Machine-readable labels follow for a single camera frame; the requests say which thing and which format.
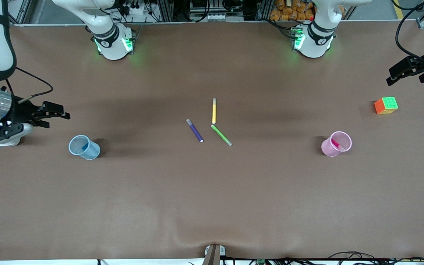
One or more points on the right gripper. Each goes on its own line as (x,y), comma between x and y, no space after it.
(21,111)

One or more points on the blue marker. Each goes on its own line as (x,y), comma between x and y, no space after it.
(83,150)

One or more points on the pink marker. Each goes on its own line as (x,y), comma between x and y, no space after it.
(338,144)

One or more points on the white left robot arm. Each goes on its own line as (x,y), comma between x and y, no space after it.
(315,44)

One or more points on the colourful puzzle cube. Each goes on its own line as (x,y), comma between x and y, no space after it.
(385,106)

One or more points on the blue mesh cup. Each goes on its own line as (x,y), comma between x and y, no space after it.
(92,152)

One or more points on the pink mesh cup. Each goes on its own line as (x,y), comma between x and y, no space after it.
(328,149)

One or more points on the bag of orange snacks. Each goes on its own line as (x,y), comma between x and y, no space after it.
(289,11)

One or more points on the white power strip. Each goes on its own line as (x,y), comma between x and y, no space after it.
(136,9)

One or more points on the purple marker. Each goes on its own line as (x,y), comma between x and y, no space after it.
(195,131)

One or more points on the yellow marker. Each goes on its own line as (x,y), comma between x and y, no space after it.
(214,110)

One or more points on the green marker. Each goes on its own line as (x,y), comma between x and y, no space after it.
(221,135)

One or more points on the small green circuit board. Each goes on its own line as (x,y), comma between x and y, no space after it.
(260,262)

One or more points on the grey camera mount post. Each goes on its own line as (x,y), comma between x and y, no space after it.
(213,254)

